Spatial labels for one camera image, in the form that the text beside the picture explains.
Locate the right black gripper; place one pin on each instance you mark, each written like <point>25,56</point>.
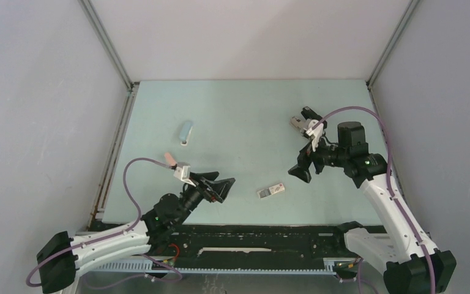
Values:
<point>305,159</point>

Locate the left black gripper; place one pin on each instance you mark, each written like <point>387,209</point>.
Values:
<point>218,190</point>

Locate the white staple box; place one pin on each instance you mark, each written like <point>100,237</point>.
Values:
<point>276,189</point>

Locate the pink mini stapler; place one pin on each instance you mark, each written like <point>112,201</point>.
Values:
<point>170,160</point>

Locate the beige and black stapler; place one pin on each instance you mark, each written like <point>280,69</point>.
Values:
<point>298,124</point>

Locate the light blue stapler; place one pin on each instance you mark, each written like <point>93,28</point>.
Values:
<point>185,132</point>

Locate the staple tray box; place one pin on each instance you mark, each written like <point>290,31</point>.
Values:
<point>263,193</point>

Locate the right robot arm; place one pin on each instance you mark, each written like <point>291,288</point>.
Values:
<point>413,263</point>

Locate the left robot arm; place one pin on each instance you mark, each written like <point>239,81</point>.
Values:
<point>65,258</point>

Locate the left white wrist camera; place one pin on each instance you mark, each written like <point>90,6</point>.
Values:
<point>182,172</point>

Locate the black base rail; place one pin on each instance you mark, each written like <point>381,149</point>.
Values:
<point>254,247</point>

